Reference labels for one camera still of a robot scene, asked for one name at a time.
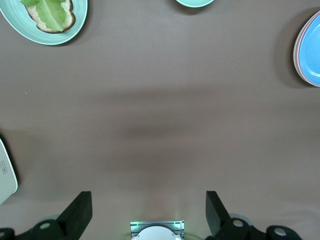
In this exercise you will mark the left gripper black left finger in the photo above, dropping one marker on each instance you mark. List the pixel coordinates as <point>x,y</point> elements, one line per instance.
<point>75,215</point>

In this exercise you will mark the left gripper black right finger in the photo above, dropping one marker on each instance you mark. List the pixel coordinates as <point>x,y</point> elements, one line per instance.
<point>217,217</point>

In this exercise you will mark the pink plate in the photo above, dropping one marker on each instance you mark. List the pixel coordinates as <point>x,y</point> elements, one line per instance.
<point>297,53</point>

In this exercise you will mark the blue plate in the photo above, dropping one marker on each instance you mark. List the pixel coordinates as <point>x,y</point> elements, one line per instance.
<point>312,50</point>

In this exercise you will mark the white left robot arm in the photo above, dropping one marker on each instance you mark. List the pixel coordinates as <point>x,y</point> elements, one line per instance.
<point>158,233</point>

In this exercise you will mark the beige toaster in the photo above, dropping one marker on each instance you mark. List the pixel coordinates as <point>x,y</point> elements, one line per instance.
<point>5,175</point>

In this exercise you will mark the brown table cloth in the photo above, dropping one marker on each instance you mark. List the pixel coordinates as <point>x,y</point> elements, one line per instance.
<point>160,112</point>

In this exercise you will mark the beige plate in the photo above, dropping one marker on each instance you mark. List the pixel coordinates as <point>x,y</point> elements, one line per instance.
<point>294,56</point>

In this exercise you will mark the toasted bread slice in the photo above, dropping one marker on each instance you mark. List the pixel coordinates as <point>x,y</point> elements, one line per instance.
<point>68,18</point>

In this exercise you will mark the green plate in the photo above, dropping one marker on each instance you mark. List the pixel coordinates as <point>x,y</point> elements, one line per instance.
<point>81,10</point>

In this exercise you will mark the green bowl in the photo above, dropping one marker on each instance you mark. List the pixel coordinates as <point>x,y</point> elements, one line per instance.
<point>195,3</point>

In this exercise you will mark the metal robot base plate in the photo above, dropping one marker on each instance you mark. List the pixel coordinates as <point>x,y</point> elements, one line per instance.
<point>133,228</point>

